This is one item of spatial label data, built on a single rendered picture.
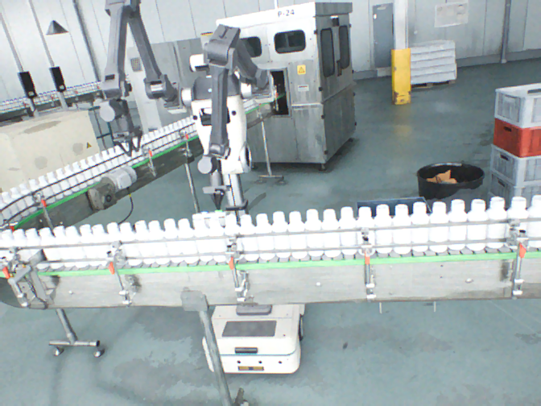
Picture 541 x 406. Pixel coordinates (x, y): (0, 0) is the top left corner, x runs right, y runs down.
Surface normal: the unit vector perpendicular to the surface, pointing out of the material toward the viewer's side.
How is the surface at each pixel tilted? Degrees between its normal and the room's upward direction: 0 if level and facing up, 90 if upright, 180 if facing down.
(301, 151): 90
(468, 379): 0
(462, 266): 90
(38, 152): 90
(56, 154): 90
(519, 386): 0
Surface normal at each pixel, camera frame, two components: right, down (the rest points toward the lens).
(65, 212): 0.89, 0.06
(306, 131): -0.43, 0.41
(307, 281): -0.14, 0.40
